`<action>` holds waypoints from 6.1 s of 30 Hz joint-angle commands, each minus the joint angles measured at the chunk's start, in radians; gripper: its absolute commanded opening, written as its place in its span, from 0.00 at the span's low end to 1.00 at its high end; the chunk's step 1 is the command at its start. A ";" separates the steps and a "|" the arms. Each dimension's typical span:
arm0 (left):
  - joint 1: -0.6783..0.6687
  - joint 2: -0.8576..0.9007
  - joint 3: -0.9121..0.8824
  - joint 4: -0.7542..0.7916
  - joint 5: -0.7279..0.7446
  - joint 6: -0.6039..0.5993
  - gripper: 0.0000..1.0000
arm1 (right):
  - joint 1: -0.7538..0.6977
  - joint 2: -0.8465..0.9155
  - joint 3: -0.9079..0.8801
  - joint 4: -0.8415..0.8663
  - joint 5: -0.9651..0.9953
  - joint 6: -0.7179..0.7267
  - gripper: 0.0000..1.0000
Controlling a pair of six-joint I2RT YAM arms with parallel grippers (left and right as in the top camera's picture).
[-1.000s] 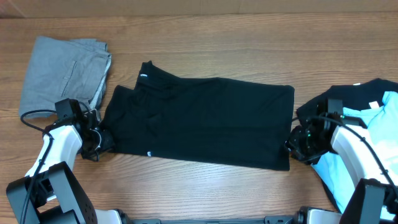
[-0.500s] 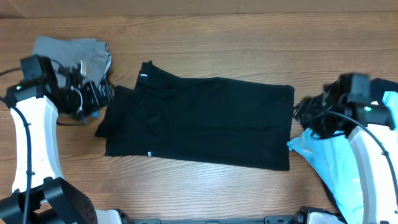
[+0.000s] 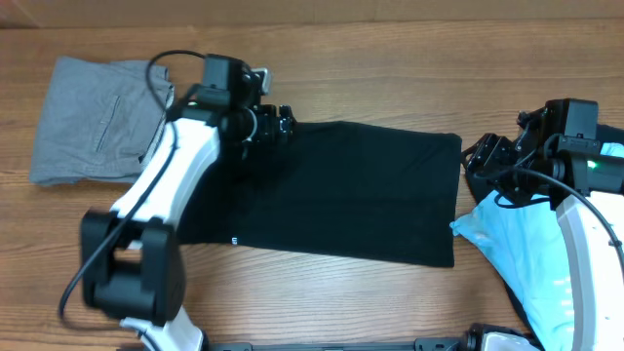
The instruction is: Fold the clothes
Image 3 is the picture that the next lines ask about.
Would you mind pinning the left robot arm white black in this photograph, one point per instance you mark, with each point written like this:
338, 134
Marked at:
131, 265

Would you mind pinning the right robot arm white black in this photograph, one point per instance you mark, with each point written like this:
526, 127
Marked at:
573, 161

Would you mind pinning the folded grey shorts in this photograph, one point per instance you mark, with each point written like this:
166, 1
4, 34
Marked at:
99, 121

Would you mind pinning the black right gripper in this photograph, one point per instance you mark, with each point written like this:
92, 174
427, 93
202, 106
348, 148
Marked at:
486, 154

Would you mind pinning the black t-shirt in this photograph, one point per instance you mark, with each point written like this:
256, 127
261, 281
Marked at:
336, 188

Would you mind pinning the light blue garment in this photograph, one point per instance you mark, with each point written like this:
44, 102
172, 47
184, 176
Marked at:
564, 263

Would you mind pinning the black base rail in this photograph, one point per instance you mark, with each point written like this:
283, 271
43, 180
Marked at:
420, 344

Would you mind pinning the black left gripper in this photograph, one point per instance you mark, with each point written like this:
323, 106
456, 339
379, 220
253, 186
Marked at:
281, 132

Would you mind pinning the black garment under pile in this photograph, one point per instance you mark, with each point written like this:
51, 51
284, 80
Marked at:
479, 189

